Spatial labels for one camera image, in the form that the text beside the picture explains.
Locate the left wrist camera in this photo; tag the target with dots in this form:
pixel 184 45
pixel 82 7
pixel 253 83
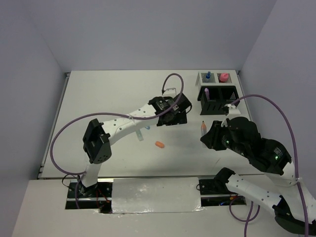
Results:
pixel 169 92

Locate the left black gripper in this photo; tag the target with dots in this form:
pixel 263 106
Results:
pixel 180 119

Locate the orange highlighter cap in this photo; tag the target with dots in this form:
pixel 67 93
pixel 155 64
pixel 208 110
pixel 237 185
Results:
pixel 160 144

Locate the pink cap glue bottle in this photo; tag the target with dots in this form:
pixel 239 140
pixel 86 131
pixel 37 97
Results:
pixel 224 77

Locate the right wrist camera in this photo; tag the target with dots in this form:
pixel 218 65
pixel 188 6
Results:
pixel 231 111

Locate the orange tip grey highlighter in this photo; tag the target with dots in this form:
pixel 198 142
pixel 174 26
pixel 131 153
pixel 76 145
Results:
pixel 203 128

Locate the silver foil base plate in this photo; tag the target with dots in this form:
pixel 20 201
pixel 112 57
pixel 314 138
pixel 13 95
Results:
pixel 155 195

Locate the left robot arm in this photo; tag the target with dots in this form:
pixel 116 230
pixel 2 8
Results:
pixel 100 136

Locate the green highlighter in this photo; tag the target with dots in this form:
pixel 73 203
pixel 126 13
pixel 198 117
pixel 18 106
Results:
pixel 139 135

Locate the white two-cell organizer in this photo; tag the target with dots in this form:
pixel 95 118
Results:
pixel 214 79

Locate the blue cap clear bottle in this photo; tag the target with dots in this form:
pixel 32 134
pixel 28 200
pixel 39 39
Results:
pixel 208 77

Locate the black slotted organizer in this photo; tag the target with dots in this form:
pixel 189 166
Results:
pixel 219 97

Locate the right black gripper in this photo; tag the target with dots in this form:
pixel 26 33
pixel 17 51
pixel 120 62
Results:
pixel 210 138

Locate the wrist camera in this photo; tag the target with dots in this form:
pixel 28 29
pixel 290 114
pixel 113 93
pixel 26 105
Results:
pixel 231 111
pixel 169 92

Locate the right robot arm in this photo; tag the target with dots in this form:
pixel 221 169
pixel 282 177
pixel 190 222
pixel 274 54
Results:
pixel 292 203

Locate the purple highlighter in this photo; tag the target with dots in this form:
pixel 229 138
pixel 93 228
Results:
pixel 207 94

